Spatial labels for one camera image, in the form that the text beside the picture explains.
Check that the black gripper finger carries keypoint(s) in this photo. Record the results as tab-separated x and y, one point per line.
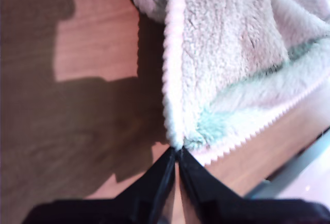
232	211
116	211

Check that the white fluffy tea towel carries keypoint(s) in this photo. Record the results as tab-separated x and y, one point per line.
232	53

